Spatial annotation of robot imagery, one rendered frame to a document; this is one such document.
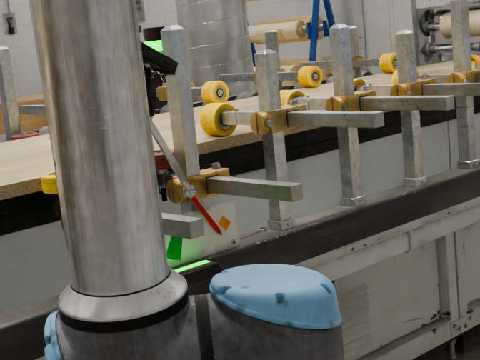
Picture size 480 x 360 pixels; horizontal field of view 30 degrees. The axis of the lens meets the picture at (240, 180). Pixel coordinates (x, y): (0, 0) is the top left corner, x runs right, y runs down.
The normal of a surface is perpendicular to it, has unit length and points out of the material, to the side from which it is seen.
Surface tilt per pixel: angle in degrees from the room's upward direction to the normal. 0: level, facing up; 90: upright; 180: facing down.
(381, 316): 90
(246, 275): 5
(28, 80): 90
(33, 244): 90
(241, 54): 90
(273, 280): 5
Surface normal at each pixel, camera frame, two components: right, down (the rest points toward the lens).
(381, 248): 0.68, 0.06
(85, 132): -0.15, 0.29
